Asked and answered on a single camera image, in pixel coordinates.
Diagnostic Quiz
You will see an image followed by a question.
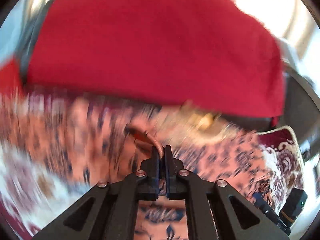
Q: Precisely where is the floral plush bed blanket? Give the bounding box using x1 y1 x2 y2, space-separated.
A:
0 89 306 238

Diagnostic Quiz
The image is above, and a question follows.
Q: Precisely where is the red snack gift box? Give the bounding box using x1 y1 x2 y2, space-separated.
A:
0 57 24 98

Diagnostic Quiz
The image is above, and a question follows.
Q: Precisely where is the orange floral blouse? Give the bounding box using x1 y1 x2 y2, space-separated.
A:
0 92 281 240

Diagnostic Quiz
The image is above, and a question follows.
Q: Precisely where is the red quilted blanket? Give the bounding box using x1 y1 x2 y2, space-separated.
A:
27 0 285 118

